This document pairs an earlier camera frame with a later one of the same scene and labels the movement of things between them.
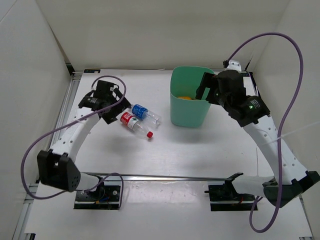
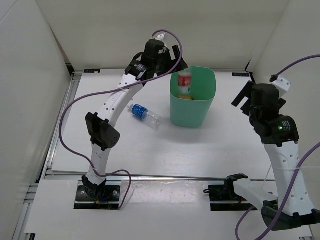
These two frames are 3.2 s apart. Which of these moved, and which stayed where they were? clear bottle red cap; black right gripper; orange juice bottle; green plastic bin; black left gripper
Moved: clear bottle red cap; black left gripper; black right gripper
Stayed: orange juice bottle; green plastic bin
